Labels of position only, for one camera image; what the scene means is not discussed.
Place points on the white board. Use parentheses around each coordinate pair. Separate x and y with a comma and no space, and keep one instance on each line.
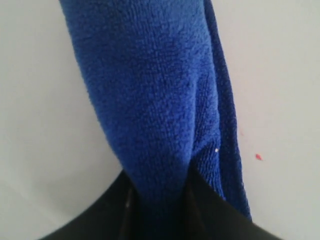
(55,160)

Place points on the blue microfibre cloth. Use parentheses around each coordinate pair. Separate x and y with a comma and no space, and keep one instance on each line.
(157,78)

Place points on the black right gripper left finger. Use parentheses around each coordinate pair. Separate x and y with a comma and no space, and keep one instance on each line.
(114,216)

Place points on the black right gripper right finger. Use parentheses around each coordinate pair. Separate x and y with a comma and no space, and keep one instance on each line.
(208,217)

